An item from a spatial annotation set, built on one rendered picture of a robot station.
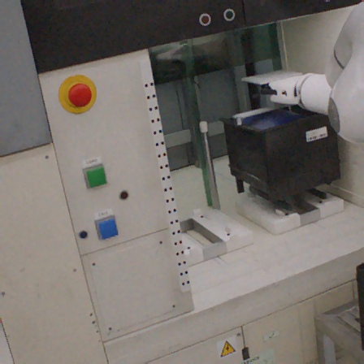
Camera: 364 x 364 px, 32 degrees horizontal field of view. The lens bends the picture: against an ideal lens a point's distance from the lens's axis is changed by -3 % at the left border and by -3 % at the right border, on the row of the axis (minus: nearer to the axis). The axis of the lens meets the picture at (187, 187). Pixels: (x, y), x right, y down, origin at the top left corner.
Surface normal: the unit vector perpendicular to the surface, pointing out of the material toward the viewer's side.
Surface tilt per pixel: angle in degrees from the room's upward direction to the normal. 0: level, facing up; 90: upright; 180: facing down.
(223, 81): 90
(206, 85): 90
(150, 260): 90
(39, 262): 90
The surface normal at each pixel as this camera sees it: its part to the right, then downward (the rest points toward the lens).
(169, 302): 0.40, 0.25
